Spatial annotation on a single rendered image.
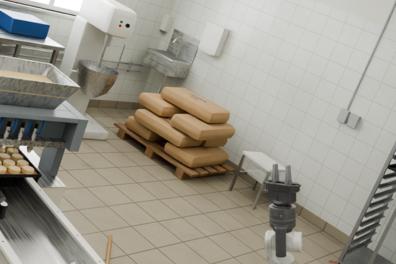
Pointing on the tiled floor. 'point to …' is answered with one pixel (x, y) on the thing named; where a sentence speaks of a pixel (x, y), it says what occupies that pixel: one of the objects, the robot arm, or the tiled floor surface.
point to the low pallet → (124, 132)
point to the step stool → (266, 162)
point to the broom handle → (108, 249)
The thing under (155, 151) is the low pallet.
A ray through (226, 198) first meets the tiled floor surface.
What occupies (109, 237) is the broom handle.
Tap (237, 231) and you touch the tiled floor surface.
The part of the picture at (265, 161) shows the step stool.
